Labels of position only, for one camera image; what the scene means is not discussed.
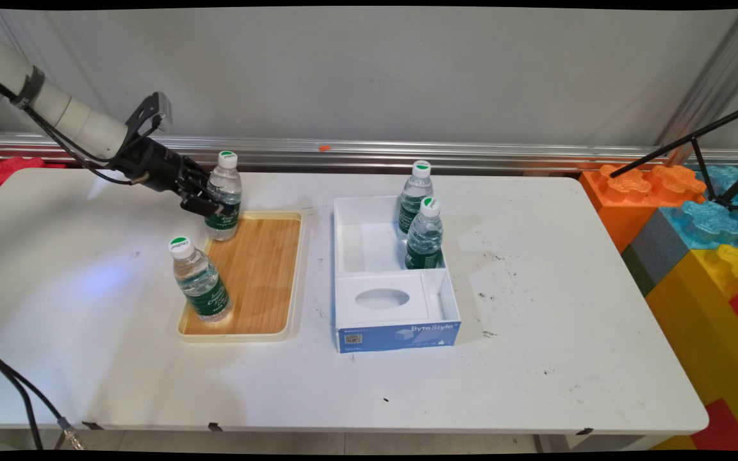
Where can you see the aluminium wall rail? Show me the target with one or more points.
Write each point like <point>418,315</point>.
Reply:
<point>471,153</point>

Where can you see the wooden tray with cream rim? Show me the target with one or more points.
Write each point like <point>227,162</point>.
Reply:
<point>257,275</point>

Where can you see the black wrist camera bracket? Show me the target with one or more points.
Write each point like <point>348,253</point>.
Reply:
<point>145,112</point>

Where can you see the blue foam building block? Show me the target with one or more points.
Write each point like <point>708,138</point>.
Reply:
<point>708,221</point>

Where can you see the water bottle green label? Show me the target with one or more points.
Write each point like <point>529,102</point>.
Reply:
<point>227,182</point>
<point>415,192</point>
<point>204,291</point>
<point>425,240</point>

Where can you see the aluminium slanted post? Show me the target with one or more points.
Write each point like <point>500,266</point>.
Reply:
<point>708,83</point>

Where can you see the black tripod stand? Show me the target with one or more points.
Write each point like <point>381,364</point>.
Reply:
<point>683,142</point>

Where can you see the red foam building block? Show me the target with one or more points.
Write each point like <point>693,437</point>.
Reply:
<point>724,426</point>

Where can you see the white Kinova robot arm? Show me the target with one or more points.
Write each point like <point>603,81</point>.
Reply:
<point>81,118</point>

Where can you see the red foam blocks pile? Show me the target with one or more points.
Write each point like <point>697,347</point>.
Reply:
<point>13,168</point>

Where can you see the grey foam building block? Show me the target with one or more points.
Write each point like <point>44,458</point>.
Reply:
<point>651,253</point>

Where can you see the white and blue cardboard box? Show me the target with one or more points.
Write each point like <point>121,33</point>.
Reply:
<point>394,336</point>

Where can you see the orange foam building block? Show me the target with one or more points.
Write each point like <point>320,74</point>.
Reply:
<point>619,205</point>

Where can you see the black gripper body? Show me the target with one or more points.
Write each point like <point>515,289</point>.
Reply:
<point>151,165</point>

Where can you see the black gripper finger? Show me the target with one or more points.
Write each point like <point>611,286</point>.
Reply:
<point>196,175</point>
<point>202,203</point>

